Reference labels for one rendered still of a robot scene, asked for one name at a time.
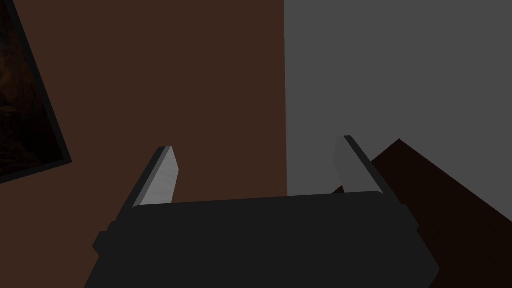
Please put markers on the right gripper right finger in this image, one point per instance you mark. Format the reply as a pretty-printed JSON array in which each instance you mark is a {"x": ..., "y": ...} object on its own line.
[{"x": 354, "y": 172}]

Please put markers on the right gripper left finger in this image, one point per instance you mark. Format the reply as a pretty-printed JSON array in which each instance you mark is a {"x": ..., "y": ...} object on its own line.
[{"x": 160, "y": 182}]

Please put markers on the dark framed wall picture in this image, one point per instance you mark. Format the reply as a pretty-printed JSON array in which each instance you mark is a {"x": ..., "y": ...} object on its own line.
[{"x": 20, "y": 104}]

